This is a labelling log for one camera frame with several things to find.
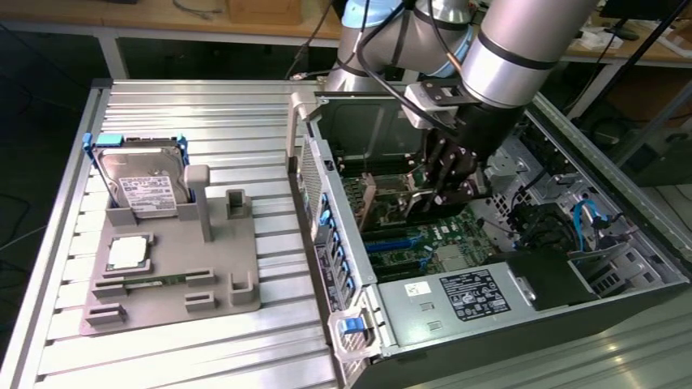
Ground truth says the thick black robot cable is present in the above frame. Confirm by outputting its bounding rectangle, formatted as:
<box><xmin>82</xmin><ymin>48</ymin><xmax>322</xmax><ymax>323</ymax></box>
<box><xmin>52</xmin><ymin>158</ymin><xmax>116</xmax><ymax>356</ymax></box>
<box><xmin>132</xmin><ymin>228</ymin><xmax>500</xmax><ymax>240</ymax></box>
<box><xmin>354</xmin><ymin>0</ymin><xmax>472</xmax><ymax>139</ymax></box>

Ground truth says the graphics card with metal bracket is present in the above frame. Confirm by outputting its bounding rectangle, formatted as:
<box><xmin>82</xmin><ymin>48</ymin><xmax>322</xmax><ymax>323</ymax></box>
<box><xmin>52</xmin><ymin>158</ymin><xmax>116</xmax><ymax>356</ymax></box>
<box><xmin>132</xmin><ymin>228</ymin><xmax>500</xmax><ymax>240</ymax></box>
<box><xmin>354</xmin><ymin>173</ymin><xmax>472</xmax><ymax>229</ymax></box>

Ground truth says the blue expansion slot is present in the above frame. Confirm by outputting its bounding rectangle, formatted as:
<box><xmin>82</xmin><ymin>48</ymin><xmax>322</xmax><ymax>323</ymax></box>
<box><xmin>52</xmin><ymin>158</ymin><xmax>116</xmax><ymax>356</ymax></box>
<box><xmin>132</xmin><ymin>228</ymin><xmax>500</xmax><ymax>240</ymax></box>
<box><xmin>366</xmin><ymin>237</ymin><xmax>419</xmax><ymax>253</ymax></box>

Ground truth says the black cable with metal plug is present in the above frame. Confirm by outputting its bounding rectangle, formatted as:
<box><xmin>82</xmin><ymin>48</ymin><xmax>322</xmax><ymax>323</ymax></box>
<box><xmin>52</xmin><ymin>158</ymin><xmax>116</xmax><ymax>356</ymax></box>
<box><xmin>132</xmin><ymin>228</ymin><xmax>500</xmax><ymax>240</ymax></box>
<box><xmin>290</xmin><ymin>0</ymin><xmax>347</xmax><ymax>83</ymax></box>

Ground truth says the grey parts rack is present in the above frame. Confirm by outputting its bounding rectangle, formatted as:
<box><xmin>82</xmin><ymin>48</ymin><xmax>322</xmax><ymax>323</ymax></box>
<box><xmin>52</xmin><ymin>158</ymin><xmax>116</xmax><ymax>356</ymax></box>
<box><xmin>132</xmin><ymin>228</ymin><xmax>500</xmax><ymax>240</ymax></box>
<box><xmin>78</xmin><ymin>164</ymin><xmax>262</xmax><ymax>337</ymax></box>

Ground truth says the black monitor stand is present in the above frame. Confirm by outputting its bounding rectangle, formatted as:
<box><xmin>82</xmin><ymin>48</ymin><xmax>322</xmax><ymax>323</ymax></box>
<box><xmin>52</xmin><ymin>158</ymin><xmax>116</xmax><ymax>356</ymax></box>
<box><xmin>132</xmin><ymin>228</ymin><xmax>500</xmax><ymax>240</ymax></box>
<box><xmin>599</xmin><ymin>0</ymin><xmax>643</xmax><ymax>41</ymax></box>

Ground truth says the black RAM slot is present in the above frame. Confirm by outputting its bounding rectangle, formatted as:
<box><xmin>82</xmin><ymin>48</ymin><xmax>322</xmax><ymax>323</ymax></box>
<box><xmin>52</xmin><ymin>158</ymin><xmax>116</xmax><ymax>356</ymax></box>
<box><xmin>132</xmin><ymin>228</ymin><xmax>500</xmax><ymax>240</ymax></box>
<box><xmin>339</xmin><ymin>157</ymin><xmax>412</xmax><ymax>169</ymax></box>
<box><xmin>340</xmin><ymin>165</ymin><xmax>414</xmax><ymax>177</ymax></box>

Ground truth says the CPU socket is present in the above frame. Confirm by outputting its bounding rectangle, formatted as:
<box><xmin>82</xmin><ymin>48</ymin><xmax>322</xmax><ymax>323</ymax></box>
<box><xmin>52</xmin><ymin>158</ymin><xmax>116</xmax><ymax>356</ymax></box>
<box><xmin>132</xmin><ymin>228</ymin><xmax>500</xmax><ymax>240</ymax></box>
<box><xmin>374</xmin><ymin>174</ymin><xmax>414</xmax><ymax>195</ymax></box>

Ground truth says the green motherboard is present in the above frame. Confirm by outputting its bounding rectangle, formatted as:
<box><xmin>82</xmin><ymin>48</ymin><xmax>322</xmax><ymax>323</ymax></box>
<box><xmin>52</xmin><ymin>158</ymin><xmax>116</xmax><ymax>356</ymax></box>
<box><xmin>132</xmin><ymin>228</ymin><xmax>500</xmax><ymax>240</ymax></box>
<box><xmin>340</xmin><ymin>157</ymin><xmax>499</xmax><ymax>284</ymax></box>

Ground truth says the wooden workbench with box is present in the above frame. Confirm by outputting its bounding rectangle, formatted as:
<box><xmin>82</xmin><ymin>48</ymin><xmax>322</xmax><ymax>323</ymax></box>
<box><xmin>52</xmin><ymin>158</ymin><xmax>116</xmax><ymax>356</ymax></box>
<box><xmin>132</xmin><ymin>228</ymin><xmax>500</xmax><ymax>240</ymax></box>
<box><xmin>0</xmin><ymin>0</ymin><xmax>347</xmax><ymax>80</ymax></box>

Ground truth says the black plastic shroud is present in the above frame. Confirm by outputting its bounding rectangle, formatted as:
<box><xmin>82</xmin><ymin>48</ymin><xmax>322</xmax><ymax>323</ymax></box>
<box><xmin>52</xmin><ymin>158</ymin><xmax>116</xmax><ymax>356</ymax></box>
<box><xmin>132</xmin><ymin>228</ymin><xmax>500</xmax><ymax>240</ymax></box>
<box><xmin>483</xmin><ymin>250</ymin><xmax>602</xmax><ymax>312</ymax></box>

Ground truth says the black expansion slot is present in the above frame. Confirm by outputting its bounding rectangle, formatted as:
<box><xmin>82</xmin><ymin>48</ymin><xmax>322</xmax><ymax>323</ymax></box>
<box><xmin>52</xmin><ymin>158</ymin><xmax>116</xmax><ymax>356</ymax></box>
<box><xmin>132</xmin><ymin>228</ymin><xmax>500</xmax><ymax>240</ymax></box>
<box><xmin>372</xmin><ymin>259</ymin><xmax>427</xmax><ymax>283</ymax></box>

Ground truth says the open black PC case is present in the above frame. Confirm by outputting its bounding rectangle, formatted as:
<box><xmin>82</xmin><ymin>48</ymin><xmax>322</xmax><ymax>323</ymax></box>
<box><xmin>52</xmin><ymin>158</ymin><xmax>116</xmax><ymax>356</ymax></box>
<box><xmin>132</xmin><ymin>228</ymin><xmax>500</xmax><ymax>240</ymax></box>
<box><xmin>286</xmin><ymin>83</ymin><xmax>692</xmax><ymax>389</ymax></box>

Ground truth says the black slanted pole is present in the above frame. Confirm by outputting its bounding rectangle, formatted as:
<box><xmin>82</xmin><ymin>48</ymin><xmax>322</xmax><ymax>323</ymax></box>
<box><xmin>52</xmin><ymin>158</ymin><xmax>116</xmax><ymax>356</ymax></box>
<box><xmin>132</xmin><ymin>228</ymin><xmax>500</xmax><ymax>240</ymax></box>
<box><xmin>562</xmin><ymin>0</ymin><xmax>692</xmax><ymax>117</ymax></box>

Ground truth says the green RAM stick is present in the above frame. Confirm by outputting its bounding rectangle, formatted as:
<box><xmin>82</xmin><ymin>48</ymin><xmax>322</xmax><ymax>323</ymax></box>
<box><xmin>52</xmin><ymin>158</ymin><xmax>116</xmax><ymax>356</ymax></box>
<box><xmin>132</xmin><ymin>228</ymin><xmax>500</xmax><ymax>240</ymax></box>
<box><xmin>123</xmin><ymin>275</ymin><xmax>188</xmax><ymax>289</ymax></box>

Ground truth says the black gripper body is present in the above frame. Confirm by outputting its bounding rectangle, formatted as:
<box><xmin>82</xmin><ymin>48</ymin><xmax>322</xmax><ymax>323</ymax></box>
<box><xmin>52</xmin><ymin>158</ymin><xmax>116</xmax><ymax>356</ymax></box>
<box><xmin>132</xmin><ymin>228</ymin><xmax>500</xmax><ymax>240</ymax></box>
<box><xmin>454</xmin><ymin>103</ymin><xmax>530</xmax><ymax>157</ymax></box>

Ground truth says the grey power supply unit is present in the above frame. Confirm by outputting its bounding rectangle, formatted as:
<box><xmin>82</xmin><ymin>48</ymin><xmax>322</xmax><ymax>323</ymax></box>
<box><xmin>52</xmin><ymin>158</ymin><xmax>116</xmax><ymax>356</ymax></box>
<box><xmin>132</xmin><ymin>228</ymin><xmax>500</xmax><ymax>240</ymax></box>
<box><xmin>375</xmin><ymin>262</ymin><xmax>542</xmax><ymax>349</ymax></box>

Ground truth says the cluttered wooden workbench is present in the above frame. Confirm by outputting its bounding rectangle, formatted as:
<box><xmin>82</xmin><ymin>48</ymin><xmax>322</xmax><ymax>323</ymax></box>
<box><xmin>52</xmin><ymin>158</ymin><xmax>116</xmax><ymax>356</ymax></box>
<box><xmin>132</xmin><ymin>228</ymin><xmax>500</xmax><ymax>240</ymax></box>
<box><xmin>562</xmin><ymin>0</ymin><xmax>692</xmax><ymax>118</ymax></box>

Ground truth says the hard disk in blue caddy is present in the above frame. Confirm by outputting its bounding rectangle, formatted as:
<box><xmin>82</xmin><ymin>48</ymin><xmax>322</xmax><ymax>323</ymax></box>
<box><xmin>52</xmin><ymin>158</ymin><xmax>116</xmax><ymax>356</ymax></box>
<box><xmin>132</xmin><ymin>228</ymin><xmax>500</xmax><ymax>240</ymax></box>
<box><xmin>80</xmin><ymin>132</ymin><xmax>196</xmax><ymax>220</ymax></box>

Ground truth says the blue disk wire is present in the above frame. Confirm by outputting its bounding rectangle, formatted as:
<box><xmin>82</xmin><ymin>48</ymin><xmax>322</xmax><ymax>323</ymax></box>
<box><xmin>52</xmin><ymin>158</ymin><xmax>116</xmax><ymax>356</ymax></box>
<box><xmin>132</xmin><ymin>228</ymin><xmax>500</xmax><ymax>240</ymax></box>
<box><xmin>571</xmin><ymin>199</ymin><xmax>600</xmax><ymax>254</ymax></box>

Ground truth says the silver CPU chip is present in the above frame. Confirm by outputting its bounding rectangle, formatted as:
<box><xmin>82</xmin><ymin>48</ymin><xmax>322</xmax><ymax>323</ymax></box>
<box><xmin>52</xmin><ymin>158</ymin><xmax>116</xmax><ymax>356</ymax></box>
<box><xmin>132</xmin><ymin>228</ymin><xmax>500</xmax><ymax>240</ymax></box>
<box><xmin>106</xmin><ymin>237</ymin><xmax>151</xmax><ymax>271</ymax></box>

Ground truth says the silver chipset heatsink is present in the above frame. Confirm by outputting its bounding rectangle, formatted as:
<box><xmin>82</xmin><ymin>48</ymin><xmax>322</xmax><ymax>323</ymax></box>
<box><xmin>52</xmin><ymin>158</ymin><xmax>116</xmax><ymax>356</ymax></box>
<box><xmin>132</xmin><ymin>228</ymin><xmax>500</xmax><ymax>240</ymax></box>
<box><xmin>435</xmin><ymin>246</ymin><xmax>471</xmax><ymax>273</ymax></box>

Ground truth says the metal drive cage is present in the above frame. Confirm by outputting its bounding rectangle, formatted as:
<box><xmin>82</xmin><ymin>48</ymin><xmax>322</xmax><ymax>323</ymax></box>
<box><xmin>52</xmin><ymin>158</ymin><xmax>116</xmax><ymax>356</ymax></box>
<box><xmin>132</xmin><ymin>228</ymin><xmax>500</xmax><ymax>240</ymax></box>
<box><xmin>483</xmin><ymin>121</ymin><xmax>547</xmax><ymax>212</ymax></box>

